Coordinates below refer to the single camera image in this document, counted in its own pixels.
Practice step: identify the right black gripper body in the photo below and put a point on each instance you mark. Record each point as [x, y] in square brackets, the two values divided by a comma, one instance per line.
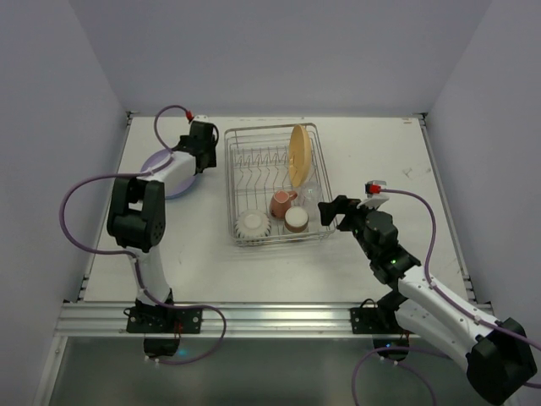
[344, 212]

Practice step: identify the yellow plate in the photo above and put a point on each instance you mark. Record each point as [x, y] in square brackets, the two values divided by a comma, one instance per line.
[299, 155]

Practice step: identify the purple plate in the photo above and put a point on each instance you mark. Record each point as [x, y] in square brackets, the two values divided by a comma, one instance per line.
[157, 158]

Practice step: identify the blue plate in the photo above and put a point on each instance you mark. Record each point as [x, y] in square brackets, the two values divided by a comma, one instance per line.
[182, 192]

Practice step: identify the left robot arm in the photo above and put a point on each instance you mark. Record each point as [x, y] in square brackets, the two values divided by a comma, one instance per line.
[137, 211]

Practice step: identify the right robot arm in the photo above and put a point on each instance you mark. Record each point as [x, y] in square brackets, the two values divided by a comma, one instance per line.
[495, 355]

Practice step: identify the clear glass tumbler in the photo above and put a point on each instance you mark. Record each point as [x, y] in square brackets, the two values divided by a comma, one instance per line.
[310, 195]

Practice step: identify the white brown cup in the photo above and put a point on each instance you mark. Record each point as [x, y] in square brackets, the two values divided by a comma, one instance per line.
[296, 220]

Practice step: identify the pink mug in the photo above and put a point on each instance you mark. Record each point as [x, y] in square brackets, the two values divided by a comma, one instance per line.
[281, 202]

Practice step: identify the white striped bowl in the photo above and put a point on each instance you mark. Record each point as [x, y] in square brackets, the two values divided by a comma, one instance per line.
[252, 225]

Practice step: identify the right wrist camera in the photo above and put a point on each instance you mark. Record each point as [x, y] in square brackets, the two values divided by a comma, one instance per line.
[374, 195]

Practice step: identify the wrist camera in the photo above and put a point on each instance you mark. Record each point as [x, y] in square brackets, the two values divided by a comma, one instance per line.
[201, 118]
[374, 195]

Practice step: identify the wire dish rack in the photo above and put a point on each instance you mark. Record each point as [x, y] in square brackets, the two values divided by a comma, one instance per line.
[256, 160]

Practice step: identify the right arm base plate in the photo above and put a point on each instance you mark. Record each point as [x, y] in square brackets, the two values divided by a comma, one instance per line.
[373, 321]

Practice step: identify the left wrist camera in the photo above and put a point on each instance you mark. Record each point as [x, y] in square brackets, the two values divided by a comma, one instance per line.
[201, 118]

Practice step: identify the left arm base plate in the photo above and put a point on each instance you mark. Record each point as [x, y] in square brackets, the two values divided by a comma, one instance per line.
[159, 320]

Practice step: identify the aluminium mounting rail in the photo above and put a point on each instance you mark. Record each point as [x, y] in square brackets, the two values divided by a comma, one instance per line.
[107, 319]

